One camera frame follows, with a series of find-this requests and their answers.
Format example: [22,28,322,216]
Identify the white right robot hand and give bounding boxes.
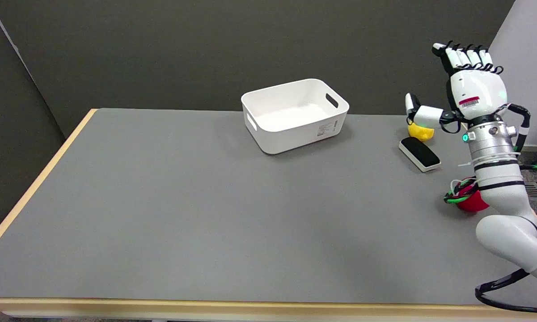
[405,41,507,134]

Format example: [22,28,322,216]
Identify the black white chalkboard eraser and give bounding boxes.
[399,136,442,173]

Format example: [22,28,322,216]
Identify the yellow round ball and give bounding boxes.
[407,120,435,142]

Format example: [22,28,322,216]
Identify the red round ball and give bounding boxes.
[452,178,490,212]

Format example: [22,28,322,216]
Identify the white plastic storage bin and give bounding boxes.
[241,79,350,155]

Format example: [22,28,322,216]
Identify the green red wire bundle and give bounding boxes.
[444,178,480,204]

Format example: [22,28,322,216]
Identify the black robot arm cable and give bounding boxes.
[475,104,537,314]

